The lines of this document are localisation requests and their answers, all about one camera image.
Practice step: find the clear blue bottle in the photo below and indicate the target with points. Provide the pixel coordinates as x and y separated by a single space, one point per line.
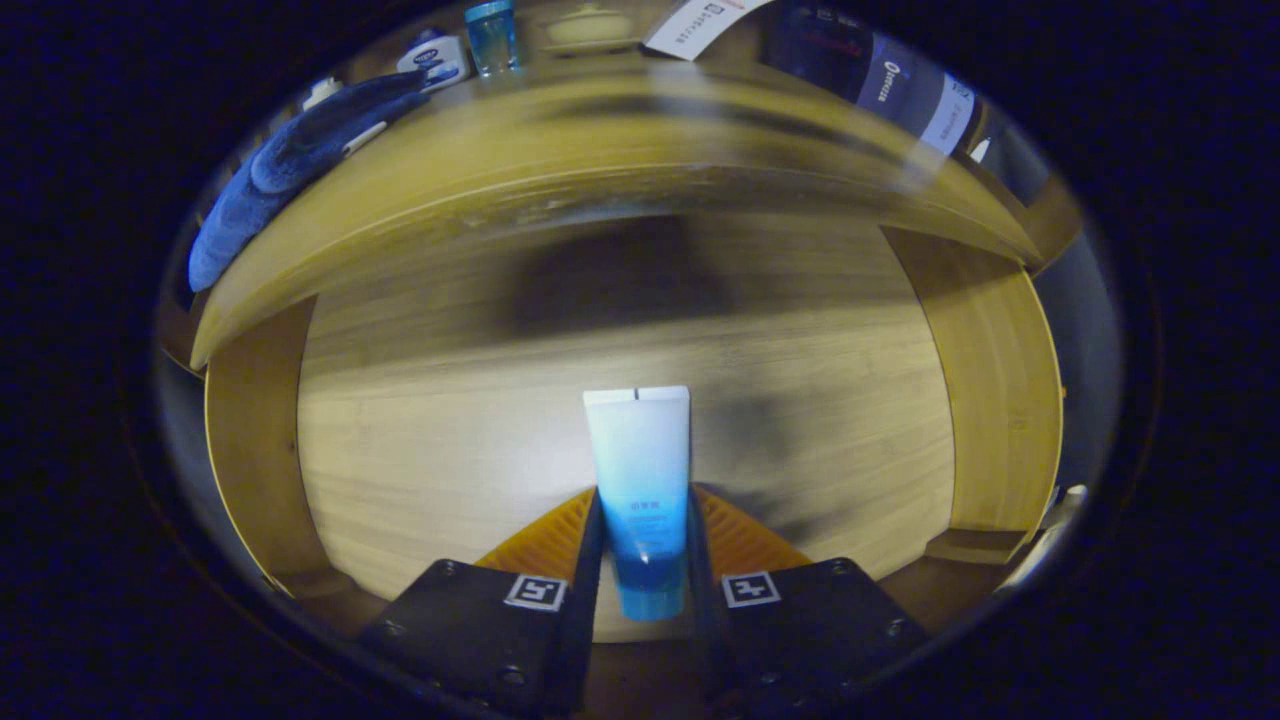
492 38

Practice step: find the white book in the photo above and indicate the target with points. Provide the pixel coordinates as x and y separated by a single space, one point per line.
700 22

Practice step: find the wooden drawer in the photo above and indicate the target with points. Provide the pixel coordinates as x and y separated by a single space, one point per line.
450 450

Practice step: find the pale lavender book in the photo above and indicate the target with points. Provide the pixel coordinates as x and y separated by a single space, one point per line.
955 110

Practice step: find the white bottle with blue cap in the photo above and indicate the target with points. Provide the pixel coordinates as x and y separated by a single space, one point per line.
435 60

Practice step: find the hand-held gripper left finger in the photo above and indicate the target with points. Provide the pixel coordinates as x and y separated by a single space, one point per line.
585 620

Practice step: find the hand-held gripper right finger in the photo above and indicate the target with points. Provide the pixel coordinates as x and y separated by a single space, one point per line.
705 620

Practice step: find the blue folded towel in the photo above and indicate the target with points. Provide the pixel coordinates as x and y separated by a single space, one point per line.
290 160

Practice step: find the blue and white tube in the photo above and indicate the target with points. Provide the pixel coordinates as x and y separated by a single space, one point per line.
640 480

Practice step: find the white pump bottle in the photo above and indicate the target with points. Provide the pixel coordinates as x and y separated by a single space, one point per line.
320 92

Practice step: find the beige lidded teacup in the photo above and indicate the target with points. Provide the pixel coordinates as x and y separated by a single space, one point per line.
590 28

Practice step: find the dark blue book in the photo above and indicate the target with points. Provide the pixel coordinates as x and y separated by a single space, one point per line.
850 60

